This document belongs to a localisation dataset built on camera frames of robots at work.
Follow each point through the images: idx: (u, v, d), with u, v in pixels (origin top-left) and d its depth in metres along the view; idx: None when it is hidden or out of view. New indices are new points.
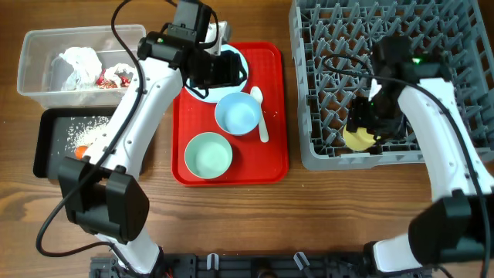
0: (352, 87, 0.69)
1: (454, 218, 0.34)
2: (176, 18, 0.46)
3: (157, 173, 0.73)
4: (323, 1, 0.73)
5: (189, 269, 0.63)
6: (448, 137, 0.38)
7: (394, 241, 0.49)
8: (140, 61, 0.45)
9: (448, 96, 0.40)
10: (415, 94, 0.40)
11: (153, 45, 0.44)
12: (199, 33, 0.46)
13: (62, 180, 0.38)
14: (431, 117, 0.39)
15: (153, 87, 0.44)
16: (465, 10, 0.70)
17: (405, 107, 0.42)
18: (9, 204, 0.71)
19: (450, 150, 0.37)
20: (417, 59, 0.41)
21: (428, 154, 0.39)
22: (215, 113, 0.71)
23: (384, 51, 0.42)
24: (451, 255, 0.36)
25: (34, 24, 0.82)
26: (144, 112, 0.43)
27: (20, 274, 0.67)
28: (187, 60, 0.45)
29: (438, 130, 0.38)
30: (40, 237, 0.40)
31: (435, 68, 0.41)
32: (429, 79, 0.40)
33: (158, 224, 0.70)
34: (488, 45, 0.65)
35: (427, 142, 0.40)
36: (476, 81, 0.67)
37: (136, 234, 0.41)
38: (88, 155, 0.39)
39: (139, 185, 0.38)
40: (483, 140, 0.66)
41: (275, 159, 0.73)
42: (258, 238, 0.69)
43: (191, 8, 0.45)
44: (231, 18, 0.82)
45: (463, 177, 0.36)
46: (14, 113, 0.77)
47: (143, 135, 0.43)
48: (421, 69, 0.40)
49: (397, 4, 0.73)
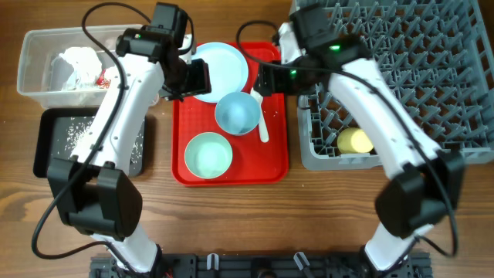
0: None
1: (409, 191, 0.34)
2: (153, 22, 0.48)
3: (157, 173, 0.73)
4: (323, 1, 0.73)
5: (189, 270, 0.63)
6: (384, 115, 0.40)
7: (378, 233, 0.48)
8: (118, 58, 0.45)
9: (373, 74, 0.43)
10: (343, 81, 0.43)
11: (131, 40, 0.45)
12: (177, 32, 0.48)
13: (52, 181, 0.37)
14: (365, 100, 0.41)
15: (136, 83, 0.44)
16: (465, 10, 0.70)
17: (339, 93, 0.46)
18: (9, 204, 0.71)
19: (388, 127, 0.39)
20: (336, 45, 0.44)
21: (372, 136, 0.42)
22: (216, 112, 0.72)
23: (304, 29, 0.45)
24: (420, 222, 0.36)
25: (34, 24, 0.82)
26: (127, 108, 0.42)
27: (21, 274, 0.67)
28: (165, 54, 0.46)
29: (373, 110, 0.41)
30: (37, 246, 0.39)
31: (356, 50, 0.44)
32: (352, 62, 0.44)
33: (158, 224, 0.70)
34: (488, 44, 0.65)
35: (367, 124, 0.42)
36: (476, 80, 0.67)
37: (130, 232, 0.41)
38: (75, 155, 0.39)
39: (129, 179, 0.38)
40: (483, 140, 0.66)
41: (276, 159, 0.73)
42: (259, 238, 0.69)
43: (169, 10, 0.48)
44: (231, 17, 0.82)
45: (407, 150, 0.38)
46: (13, 113, 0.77)
47: (128, 130, 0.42)
48: (343, 55, 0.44)
49: (397, 4, 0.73)
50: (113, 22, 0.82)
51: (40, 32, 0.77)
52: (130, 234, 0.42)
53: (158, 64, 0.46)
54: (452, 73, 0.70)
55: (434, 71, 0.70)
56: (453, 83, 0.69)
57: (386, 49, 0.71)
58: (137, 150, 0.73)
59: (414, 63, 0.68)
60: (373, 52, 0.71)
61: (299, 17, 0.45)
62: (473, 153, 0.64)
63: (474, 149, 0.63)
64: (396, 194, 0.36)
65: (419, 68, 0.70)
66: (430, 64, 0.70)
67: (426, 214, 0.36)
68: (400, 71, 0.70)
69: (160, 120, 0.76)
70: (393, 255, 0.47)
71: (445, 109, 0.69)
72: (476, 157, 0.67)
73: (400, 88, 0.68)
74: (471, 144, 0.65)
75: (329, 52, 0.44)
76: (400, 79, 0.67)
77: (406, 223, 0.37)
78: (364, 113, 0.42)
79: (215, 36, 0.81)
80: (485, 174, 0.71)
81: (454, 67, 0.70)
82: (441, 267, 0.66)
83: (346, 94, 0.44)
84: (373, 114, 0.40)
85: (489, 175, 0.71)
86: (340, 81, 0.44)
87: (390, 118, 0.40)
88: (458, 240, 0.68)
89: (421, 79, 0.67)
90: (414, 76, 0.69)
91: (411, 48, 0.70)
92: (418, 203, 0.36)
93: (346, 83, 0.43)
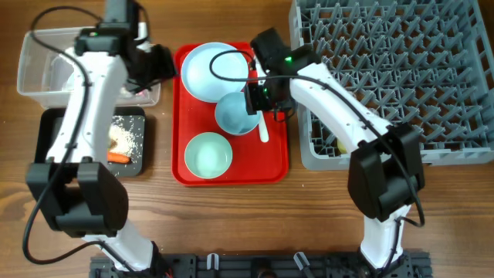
0: (353, 87, 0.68)
1: (368, 167, 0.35)
2: (107, 17, 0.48)
3: (157, 173, 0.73)
4: (323, 1, 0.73)
5: (189, 269, 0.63)
6: (335, 104, 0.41)
7: (368, 229, 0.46)
8: (77, 58, 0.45)
9: (324, 72, 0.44)
10: (298, 85, 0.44)
11: (87, 38, 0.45)
12: (132, 25, 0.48)
13: (32, 187, 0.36)
14: (319, 96, 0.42)
15: (99, 78, 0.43)
16: (465, 10, 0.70)
17: (301, 99, 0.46)
18: (9, 204, 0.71)
19: (341, 114, 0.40)
20: (289, 57, 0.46)
21: (330, 128, 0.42)
22: (216, 112, 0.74)
23: (263, 52, 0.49)
24: (387, 198, 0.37)
25: (35, 24, 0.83)
26: (96, 102, 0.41)
27: (21, 274, 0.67)
28: (125, 47, 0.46)
29: (326, 102, 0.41)
30: (32, 255, 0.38)
31: (306, 59, 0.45)
32: (304, 68, 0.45)
33: (158, 224, 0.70)
34: (488, 44, 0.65)
35: (326, 118, 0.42)
36: (476, 80, 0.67)
37: (120, 222, 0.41)
38: (51, 157, 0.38)
39: (108, 171, 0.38)
40: (483, 140, 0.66)
41: (275, 159, 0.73)
42: (259, 238, 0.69)
43: (120, 3, 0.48)
44: (231, 17, 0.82)
45: (361, 131, 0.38)
46: (13, 113, 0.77)
47: (101, 124, 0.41)
48: (296, 64, 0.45)
49: (397, 4, 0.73)
50: None
51: (40, 32, 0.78)
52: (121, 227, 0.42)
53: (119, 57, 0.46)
54: (452, 73, 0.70)
55: (434, 71, 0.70)
56: (453, 83, 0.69)
57: (386, 49, 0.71)
58: (137, 150, 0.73)
59: (414, 62, 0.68)
60: (373, 52, 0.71)
61: (258, 42, 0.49)
62: (473, 153, 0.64)
63: (474, 149, 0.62)
64: (358, 172, 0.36)
65: (419, 68, 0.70)
66: (430, 64, 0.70)
67: (392, 189, 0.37)
68: (400, 71, 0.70)
69: (160, 120, 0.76)
70: (387, 249, 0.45)
71: (445, 109, 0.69)
72: (476, 157, 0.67)
73: (400, 88, 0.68)
74: (471, 144, 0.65)
75: (283, 63, 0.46)
76: (400, 79, 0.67)
77: (376, 202, 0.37)
78: (319, 107, 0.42)
79: (215, 36, 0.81)
80: (484, 173, 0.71)
81: (454, 66, 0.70)
82: (441, 267, 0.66)
83: (302, 95, 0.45)
84: (326, 106, 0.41)
85: (489, 175, 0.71)
86: (295, 85, 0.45)
87: (342, 106, 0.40)
88: (459, 240, 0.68)
89: (421, 78, 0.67)
90: (414, 76, 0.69)
91: (410, 48, 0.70)
92: (380, 179, 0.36)
93: (301, 84, 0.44)
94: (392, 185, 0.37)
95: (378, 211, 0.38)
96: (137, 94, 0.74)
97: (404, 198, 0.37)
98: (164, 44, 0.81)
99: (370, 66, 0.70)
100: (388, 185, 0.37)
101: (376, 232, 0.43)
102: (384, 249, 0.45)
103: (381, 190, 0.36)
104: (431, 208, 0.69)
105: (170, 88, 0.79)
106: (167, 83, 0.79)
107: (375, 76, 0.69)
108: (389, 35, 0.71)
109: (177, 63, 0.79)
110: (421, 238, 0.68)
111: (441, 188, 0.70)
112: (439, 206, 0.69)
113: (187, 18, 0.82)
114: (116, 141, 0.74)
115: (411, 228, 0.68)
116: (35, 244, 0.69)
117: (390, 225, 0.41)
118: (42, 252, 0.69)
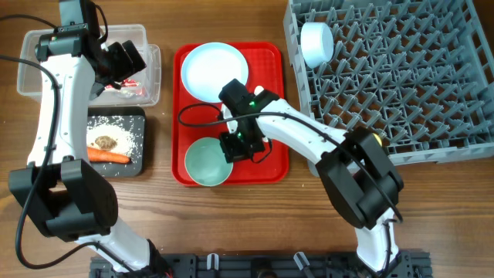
0: (353, 90, 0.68)
1: (333, 176, 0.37)
2: (63, 21, 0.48)
3: (157, 173, 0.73)
4: (317, 5, 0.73)
5: (189, 269, 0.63)
6: (296, 128, 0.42)
7: (359, 233, 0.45)
8: (42, 63, 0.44)
9: (283, 106, 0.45)
10: (263, 122, 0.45)
11: (48, 44, 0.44)
12: (90, 25, 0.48)
13: (16, 194, 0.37)
14: (282, 129, 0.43)
15: (66, 79, 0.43)
16: (458, 6, 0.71)
17: (271, 135, 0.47)
18: (8, 204, 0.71)
19: (302, 134, 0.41)
20: (252, 102, 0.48)
21: (299, 152, 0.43)
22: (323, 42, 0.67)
23: (230, 98, 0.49)
24: (366, 206, 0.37)
25: (35, 25, 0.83)
26: (67, 103, 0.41)
27: (21, 274, 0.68)
28: (87, 47, 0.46)
29: (288, 130, 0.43)
30: (28, 263, 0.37)
31: (268, 100, 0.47)
32: (266, 107, 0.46)
33: (158, 223, 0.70)
34: (485, 38, 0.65)
35: (294, 145, 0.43)
36: (476, 76, 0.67)
37: (113, 216, 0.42)
38: (32, 161, 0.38)
39: (92, 168, 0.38)
40: (487, 134, 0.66)
41: (275, 159, 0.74)
42: (259, 238, 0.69)
43: (74, 4, 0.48)
44: (230, 17, 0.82)
45: (321, 144, 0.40)
46: (14, 113, 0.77)
47: (77, 125, 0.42)
48: (258, 105, 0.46)
49: (391, 3, 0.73)
50: (113, 22, 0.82)
51: (40, 32, 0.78)
52: (113, 225, 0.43)
53: (83, 57, 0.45)
54: (451, 69, 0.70)
55: (432, 69, 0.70)
56: (453, 79, 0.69)
57: (384, 49, 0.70)
58: (137, 150, 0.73)
59: (413, 62, 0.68)
60: (371, 53, 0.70)
61: (224, 91, 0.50)
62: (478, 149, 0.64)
63: (479, 145, 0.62)
64: (329, 184, 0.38)
65: (418, 66, 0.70)
66: (428, 62, 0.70)
67: (369, 196, 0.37)
68: (399, 70, 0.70)
69: (160, 120, 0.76)
70: (378, 248, 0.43)
71: (447, 106, 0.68)
72: (481, 153, 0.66)
73: (400, 88, 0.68)
74: (475, 139, 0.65)
75: (248, 108, 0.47)
76: (400, 79, 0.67)
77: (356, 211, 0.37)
78: (284, 135, 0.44)
79: (215, 35, 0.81)
80: (484, 174, 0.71)
81: (451, 63, 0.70)
82: (441, 266, 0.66)
83: (268, 130, 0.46)
84: (290, 133, 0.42)
85: (490, 174, 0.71)
86: (261, 123, 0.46)
87: (304, 130, 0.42)
88: (458, 240, 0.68)
89: (420, 77, 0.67)
90: (414, 75, 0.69)
91: (407, 47, 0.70)
92: (350, 187, 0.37)
93: (264, 120, 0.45)
94: (369, 191, 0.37)
95: (362, 219, 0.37)
96: (137, 94, 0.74)
97: (383, 201, 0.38)
98: (164, 44, 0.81)
99: (370, 67, 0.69)
100: (364, 192, 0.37)
101: (366, 235, 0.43)
102: (380, 252, 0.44)
103: (358, 198, 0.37)
104: (431, 208, 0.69)
105: (170, 87, 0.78)
106: (167, 83, 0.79)
107: (374, 77, 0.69)
108: (385, 35, 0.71)
109: (177, 63, 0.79)
110: (421, 238, 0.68)
111: (441, 188, 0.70)
112: (438, 206, 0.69)
113: (186, 18, 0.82)
114: (116, 141, 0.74)
115: (411, 228, 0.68)
116: (35, 244, 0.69)
117: (380, 228, 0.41)
118: (42, 252, 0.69)
